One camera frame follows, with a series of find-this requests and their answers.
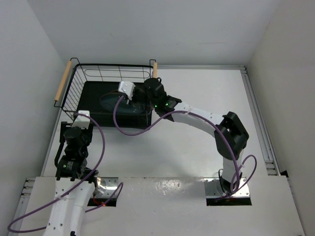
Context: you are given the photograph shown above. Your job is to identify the teal plate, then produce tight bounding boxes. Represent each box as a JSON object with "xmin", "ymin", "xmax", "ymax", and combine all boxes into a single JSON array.
[
  {"xmin": 101, "ymin": 90, "xmax": 121, "ymax": 98},
  {"xmin": 99, "ymin": 95, "xmax": 146, "ymax": 115}
]

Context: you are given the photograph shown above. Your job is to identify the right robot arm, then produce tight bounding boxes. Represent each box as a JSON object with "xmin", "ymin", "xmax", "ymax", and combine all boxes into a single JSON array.
[{"xmin": 127, "ymin": 78, "xmax": 249, "ymax": 194}]

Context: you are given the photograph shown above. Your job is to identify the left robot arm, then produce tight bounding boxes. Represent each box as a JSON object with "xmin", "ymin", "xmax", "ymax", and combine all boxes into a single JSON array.
[{"xmin": 44, "ymin": 120, "xmax": 97, "ymax": 236}]

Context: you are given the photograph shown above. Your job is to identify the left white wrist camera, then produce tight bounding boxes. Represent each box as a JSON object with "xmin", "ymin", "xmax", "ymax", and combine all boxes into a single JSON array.
[{"xmin": 71, "ymin": 110, "xmax": 90, "ymax": 129}]

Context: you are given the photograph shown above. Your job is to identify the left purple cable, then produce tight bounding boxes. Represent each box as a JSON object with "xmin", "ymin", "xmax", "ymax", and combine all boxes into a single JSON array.
[{"xmin": 6, "ymin": 112, "xmax": 124, "ymax": 232}]

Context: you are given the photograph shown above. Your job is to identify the purple cable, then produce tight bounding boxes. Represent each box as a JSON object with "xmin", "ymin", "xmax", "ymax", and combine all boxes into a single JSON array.
[
  {"xmin": 6, "ymin": 112, "xmax": 124, "ymax": 232},
  {"xmin": 113, "ymin": 95, "xmax": 257, "ymax": 199}
]

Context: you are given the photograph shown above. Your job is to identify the right wooden rack handle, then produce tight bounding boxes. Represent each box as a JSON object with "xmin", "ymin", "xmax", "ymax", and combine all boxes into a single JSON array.
[{"xmin": 153, "ymin": 62, "xmax": 158, "ymax": 78}]

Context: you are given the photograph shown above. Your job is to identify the wooden rack handle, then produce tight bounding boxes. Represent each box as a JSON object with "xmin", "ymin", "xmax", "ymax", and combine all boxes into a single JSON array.
[
  {"xmin": 153, "ymin": 62, "xmax": 158, "ymax": 78},
  {"xmin": 54, "ymin": 60, "xmax": 72, "ymax": 102}
]

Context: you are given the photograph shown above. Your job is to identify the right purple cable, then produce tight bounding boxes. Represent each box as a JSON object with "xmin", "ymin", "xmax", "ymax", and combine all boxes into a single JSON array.
[{"xmin": 113, "ymin": 95, "xmax": 257, "ymax": 199}]

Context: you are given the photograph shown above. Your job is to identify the black wire dish rack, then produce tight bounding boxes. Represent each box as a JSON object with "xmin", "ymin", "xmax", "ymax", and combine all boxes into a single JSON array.
[{"xmin": 54, "ymin": 57, "xmax": 156, "ymax": 127}]

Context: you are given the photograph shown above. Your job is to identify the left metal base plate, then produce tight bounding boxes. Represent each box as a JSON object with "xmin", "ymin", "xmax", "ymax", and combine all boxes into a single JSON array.
[{"xmin": 95, "ymin": 177, "xmax": 119, "ymax": 198}]

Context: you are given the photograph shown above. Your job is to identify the metal base plate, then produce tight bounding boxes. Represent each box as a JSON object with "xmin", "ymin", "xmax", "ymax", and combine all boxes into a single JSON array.
[
  {"xmin": 95, "ymin": 177, "xmax": 119, "ymax": 198},
  {"xmin": 204, "ymin": 177, "xmax": 250, "ymax": 199}
]

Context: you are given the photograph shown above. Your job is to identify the left wooden rack handle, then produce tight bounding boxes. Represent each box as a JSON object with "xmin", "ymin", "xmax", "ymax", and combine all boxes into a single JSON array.
[{"xmin": 54, "ymin": 60, "xmax": 72, "ymax": 102}]

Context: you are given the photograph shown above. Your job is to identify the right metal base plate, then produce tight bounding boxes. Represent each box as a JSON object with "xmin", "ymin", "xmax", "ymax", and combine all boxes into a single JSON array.
[{"xmin": 204, "ymin": 177, "xmax": 250, "ymax": 199}]

